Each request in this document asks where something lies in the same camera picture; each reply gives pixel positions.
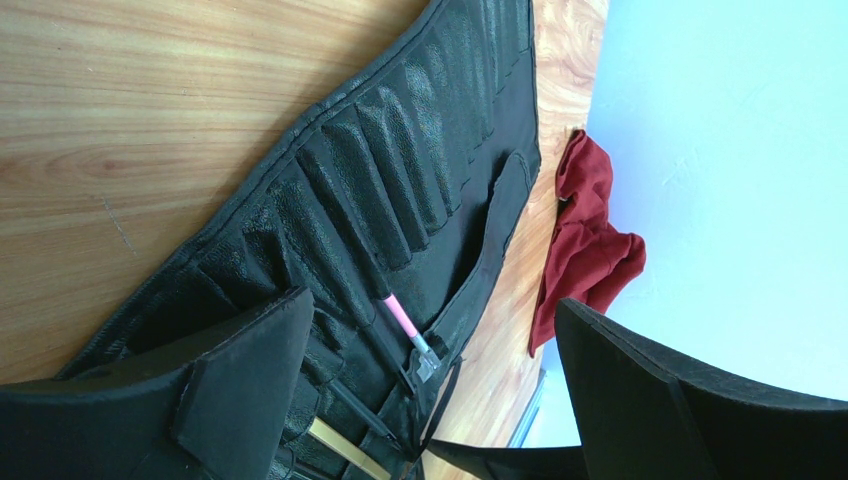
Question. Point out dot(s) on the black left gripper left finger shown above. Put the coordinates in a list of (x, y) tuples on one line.
[(211, 405)]

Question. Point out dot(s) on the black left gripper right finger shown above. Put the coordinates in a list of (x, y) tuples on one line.
[(646, 411)]

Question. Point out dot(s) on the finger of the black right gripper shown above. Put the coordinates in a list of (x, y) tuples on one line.
[(557, 463)]

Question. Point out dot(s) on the gold handled makeup brush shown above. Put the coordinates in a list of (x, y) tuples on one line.
[(337, 443)]

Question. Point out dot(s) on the slim black liner brush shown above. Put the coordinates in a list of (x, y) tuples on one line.
[(372, 420)]

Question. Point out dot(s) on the pink handled brow brush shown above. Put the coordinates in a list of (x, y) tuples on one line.
[(429, 361)]

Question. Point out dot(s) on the black leather brush roll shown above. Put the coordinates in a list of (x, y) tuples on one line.
[(409, 179)]

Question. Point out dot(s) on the dark red cloth pile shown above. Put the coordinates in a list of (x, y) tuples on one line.
[(588, 259)]

